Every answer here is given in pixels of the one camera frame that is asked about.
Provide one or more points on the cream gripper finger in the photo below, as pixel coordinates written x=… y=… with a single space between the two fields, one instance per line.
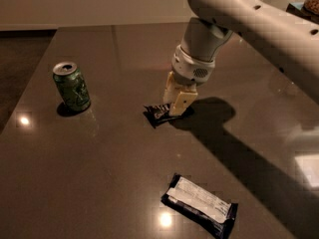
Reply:
x=180 y=100
x=171 y=89

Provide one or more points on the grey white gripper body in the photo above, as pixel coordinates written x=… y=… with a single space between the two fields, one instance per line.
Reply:
x=191 y=68

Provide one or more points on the black chocolate rxbar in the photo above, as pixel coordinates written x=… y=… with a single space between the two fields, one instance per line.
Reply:
x=158 y=114

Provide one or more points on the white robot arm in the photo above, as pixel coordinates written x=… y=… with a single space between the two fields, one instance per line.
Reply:
x=288 y=42

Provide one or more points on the blue blueberry rxbar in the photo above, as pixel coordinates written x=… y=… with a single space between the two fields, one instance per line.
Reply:
x=212 y=213

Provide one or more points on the green soda can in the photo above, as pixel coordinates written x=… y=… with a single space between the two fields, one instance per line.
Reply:
x=72 y=87

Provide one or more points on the dark snack box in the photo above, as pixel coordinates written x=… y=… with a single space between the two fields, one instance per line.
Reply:
x=297 y=9

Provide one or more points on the brown speckled container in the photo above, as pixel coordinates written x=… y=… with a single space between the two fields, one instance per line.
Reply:
x=312 y=6

